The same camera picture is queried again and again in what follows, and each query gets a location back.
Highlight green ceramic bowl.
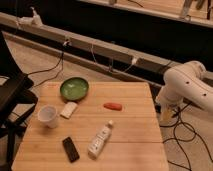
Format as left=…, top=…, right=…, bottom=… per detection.
left=60, top=77, right=89, bottom=101

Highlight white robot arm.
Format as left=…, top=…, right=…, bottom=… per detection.
left=155, top=61, right=213, bottom=121

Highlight orange red oblong object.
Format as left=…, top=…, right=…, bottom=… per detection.
left=103, top=102, right=122, bottom=111

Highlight white plastic bottle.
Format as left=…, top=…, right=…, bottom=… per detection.
left=88, top=120, right=114, bottom=159

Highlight white rectangular block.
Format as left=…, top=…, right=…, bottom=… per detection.
left=60, top=102, right=77, bottom=119

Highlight white plastic cup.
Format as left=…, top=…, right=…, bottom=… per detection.
left=37, top=105, right=58, bottom=128

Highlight black office chair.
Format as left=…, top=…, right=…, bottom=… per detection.
left=0, top=31, right=38, bottom=171

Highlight black floor cables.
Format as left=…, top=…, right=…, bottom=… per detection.
left=159, top=101, right=213, bottom=171

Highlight white cable with plug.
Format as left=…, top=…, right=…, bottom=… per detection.
left=89, top=43, right=139, bottom=74

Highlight black cable on floor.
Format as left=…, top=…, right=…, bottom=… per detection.
left=26, top=41, right=72, bottom=88

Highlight white device on rail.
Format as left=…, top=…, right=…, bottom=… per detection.
left=17, top=6, right=43, bottom=27

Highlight grey metal rail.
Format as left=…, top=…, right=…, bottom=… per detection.
left=0, top=12, right=213, bottom=85

